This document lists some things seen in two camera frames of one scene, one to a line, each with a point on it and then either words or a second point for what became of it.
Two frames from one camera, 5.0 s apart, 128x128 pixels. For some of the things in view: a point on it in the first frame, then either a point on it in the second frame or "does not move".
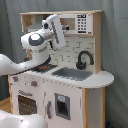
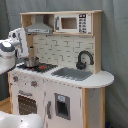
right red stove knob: x=34 y=83 does not move
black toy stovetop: x=45 y=68 does not move
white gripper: x=52 y=25 -> x=18 y=39
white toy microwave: x=79 y=23 does not move
